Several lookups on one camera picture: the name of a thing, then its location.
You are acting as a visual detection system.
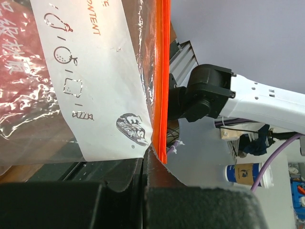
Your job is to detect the clear zip top bag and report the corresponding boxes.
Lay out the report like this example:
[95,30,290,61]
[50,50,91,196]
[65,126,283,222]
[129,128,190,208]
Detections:
[0,0,170,166]

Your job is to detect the pink fake meat pack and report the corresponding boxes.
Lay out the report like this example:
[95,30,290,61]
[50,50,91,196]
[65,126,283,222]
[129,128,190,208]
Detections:
[0,0,60,138]

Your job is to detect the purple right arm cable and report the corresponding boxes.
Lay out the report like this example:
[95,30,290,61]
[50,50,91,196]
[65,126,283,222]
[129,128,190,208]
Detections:
[166,116,305,191]

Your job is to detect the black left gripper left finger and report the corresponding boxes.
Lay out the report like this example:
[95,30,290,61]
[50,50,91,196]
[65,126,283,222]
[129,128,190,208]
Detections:
[0,161,142,229]

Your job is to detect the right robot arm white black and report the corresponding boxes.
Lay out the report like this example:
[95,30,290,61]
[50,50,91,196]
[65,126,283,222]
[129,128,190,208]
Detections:
[168,64,305,134]

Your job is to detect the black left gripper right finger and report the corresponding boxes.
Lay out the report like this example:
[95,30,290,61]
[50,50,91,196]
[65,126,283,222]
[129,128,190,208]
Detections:
[143,147,268,229]

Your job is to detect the paper coffee cup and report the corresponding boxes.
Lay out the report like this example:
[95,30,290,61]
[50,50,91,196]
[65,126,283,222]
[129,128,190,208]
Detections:
[224,162,274,188]

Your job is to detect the aluminium frame rail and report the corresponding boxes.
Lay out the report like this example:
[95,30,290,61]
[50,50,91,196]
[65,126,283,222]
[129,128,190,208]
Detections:
[170,41,198,86]

